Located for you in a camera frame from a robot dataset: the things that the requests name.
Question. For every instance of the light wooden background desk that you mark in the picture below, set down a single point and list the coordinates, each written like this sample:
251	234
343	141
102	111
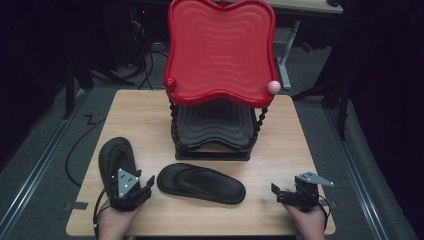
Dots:
300	5

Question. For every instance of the small red object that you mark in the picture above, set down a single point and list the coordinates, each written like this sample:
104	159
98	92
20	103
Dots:
307	47

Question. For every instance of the grey tape strip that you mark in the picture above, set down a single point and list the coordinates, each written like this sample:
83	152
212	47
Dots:
77	205
332	204

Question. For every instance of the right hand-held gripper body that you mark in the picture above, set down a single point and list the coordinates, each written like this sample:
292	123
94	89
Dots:
305	193

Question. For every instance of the person's right hand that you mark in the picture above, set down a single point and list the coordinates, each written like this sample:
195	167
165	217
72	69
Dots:
308	223

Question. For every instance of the black flip-flop slipper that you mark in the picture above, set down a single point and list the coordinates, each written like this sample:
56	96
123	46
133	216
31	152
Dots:
115	156
203	183

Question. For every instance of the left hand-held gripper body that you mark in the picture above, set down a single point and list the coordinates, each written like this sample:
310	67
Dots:
126	186

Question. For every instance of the metal floor rail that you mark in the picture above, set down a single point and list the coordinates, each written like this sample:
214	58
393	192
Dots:
40	160
356	173

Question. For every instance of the black metal stand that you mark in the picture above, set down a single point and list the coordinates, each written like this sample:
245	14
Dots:
75	83
336	96

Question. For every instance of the person's left hand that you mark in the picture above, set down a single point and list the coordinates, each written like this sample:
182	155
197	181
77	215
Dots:
115	223

